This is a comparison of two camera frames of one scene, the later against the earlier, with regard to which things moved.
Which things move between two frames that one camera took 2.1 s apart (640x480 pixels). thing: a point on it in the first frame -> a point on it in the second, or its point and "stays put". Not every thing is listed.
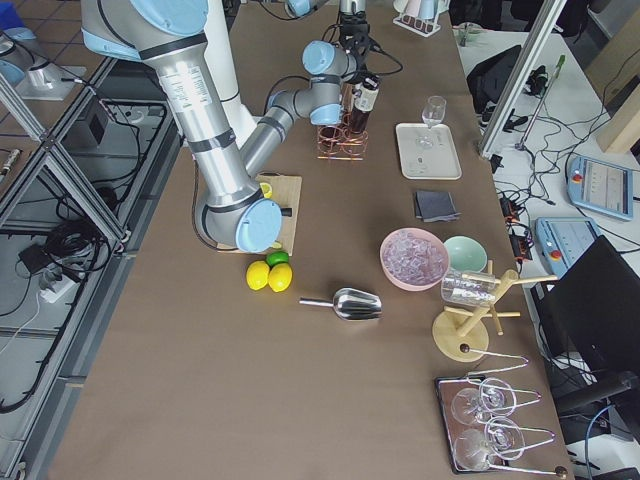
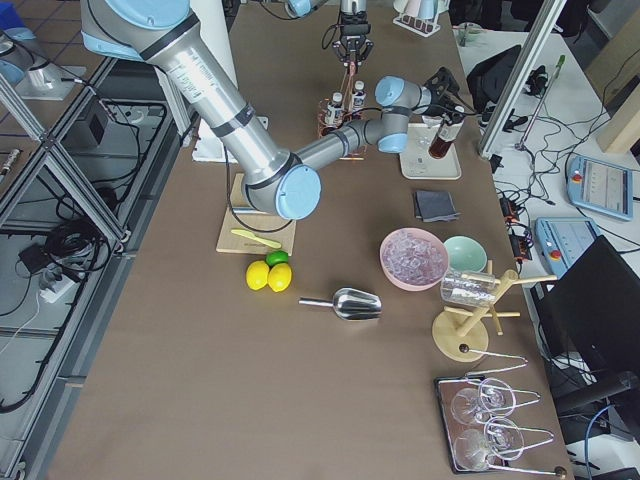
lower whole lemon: x=280 y=277 stays put
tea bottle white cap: x=365 y=98 -> x=447 y=134
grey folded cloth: x=435 y=206 stays put
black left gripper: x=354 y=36 stays put
